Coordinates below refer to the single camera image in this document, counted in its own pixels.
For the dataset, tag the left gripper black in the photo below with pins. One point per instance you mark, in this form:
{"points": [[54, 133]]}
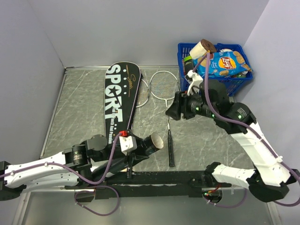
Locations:
{"points": [[135, 157]]}

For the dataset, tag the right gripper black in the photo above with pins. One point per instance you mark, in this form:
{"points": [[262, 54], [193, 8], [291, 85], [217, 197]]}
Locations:
{"points": [[180, 104]]}

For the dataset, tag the black shuttlecock tube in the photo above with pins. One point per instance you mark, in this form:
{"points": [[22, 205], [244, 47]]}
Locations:
{"points": [[145, 147]]}

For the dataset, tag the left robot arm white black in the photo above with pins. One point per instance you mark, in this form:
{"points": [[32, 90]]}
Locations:
{"points": [[84, 165]]}

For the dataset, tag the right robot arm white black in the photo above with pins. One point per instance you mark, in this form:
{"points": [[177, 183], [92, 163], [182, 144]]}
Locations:
{"points": [[269, 179]]}

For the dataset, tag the white badminton racket right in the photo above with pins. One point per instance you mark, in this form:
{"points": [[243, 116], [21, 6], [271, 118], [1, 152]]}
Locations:
{"points": [[163, 85]]}

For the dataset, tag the white badminton racket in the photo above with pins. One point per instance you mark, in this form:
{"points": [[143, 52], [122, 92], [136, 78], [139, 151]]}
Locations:
{"points": [[143, 95], [163, 85]]}

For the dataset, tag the white badminton racket left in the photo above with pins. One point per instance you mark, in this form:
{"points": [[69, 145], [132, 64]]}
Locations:
{"points": [[143, 95]]}

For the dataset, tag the black green box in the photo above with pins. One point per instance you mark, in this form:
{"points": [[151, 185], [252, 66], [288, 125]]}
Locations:
{"points": [[188, 64]]}

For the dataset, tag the black racket bag SPORT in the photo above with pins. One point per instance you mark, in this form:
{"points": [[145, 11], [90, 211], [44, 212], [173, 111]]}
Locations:
{"points": [[122, 83]]}

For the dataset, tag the blue plastic basket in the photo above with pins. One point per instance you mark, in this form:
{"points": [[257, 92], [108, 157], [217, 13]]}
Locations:
{"points": [[233, 85]]}

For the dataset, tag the blue chips bag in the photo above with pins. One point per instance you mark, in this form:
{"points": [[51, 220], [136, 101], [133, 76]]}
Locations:
{"points": [[224, 64]]}

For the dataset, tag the cream brown snack package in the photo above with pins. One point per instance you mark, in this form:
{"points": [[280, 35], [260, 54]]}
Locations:
{"points": [[201, 48]]}

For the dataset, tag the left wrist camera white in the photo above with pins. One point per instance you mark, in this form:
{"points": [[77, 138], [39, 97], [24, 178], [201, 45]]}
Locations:
{"points": [[127, 142]]}

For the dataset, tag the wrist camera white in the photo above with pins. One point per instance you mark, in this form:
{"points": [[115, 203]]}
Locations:
{"points": [[127, 142], [194, 82]]}

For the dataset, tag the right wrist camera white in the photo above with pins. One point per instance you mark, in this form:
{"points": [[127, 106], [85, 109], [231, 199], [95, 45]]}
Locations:
{"points": [[194, 82]]}

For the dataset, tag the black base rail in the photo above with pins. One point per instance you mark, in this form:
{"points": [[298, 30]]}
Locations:
{"points": [[165, 183]]}

